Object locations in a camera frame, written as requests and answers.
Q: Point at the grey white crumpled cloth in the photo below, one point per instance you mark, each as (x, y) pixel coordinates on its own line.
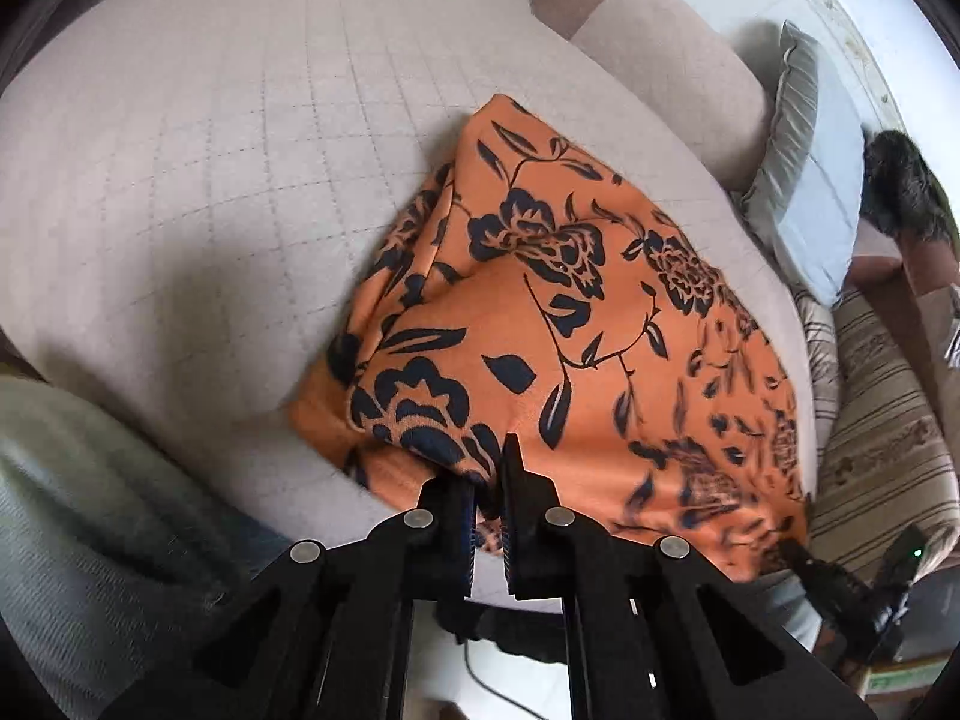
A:
(951, 341)

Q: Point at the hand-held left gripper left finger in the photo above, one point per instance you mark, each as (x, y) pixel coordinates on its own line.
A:
(450, 534)

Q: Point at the dark fur garment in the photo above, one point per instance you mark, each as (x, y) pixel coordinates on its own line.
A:
(904, 187)

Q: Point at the cardboard box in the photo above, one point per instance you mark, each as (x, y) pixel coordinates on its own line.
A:
(892, 292)

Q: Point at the pink brown bolster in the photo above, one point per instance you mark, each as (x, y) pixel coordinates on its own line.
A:
(660, 67)

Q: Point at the grey white pillow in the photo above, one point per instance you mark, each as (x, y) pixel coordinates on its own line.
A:
(817, 187)

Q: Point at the beige striped cushion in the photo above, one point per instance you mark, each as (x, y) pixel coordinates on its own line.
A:
(877, 427)

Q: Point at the pink quilted bed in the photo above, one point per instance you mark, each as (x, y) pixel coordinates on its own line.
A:
(187, 165)

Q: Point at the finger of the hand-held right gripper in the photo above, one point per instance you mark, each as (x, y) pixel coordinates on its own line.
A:
(802, 564)

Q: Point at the orange black floral shirt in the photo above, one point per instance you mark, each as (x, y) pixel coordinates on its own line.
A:
(562, 360)

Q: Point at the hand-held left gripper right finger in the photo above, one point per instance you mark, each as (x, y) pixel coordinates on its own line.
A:
(526, 534)

